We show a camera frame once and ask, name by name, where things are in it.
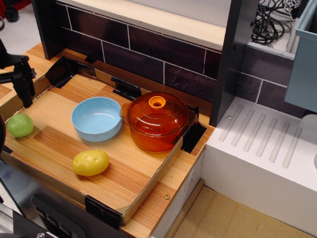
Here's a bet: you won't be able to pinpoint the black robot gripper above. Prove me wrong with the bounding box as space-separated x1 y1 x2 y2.
0 41 36 108

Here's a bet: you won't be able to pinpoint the green plastic pear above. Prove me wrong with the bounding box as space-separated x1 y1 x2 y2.
6 114 34 138

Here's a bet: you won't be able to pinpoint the light blue bowl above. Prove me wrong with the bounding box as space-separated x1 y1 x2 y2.
71 97 122 142

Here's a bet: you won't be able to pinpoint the cardboard fence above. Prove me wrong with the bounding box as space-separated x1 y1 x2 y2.
0 56 208 230

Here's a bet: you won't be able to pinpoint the yellow plastic potato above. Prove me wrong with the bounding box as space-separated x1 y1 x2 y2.
72 149 109 177

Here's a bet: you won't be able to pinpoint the orange glass pot lid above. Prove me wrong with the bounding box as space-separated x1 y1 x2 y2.
120 92 190 136

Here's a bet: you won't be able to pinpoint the orange glass pot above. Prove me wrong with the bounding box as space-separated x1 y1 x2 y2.
120 101 196 152

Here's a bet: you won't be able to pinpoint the light wooden shelf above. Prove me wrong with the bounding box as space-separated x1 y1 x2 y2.
62 0 226 51

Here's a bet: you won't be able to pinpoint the white sink drainboard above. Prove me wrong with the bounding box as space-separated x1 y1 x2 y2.
202 98 317 236

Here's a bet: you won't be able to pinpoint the teal plastic bin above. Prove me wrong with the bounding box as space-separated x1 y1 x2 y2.
285 0 317 112

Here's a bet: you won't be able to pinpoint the dark grey vertical post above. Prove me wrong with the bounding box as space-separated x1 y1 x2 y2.
209 0 259 126

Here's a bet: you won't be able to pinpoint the tangled black cables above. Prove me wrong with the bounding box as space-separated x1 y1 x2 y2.
250 0 302 46

